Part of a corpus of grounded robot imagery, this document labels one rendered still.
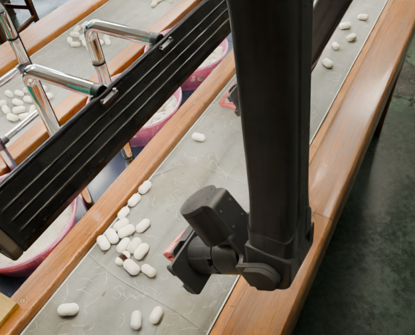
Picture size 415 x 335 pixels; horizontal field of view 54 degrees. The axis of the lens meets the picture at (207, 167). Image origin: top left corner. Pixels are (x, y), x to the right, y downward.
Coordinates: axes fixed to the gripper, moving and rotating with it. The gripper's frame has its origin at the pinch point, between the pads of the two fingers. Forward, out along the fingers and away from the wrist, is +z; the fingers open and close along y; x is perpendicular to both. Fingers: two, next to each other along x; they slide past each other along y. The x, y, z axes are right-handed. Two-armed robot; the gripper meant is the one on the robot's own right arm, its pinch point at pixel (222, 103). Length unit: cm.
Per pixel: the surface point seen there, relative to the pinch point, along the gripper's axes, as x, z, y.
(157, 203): 2.8, -0.4, 34.6
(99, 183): -5.1, 20.3, 32.5
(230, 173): 9.4, -8.7, 19.7
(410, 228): 98, -1, -42
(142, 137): -6.4, 14.3, 17.2
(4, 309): -6, 4, 69
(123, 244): 1.8, -2.3, 47.5
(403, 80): 84, 19, -142
